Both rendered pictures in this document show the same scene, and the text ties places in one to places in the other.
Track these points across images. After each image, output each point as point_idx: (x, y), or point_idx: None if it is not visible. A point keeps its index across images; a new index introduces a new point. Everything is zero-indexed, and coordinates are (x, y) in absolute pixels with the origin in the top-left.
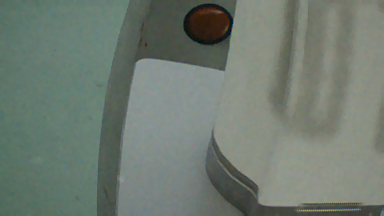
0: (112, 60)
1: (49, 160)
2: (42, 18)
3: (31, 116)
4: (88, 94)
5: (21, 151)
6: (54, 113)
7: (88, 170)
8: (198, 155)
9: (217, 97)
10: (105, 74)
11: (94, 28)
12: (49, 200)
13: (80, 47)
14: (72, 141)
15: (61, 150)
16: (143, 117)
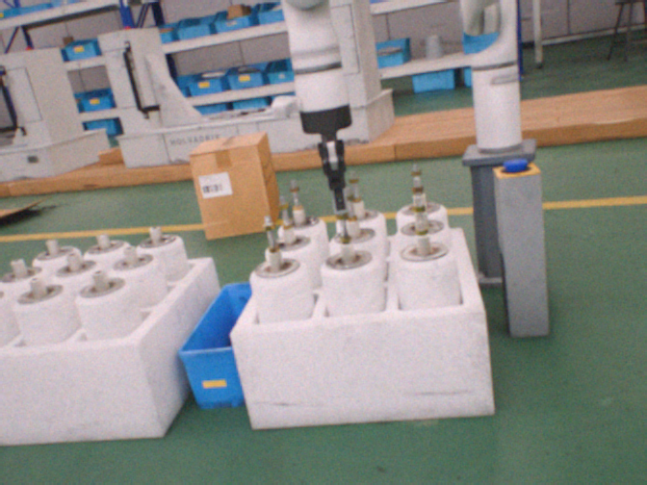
0: (543, 231)
1: (594, 404)
2: None
3: (630, 443)
4: (575, 481)
5: (625, 404)
6: (605, 451)
7: (560, 405)
8: (523, 146)
9: (519, 151)
10: None
11: None
12: (586, 373)
13: None
14: (578, 426)
15: (585, 416)
16: (531, 147)
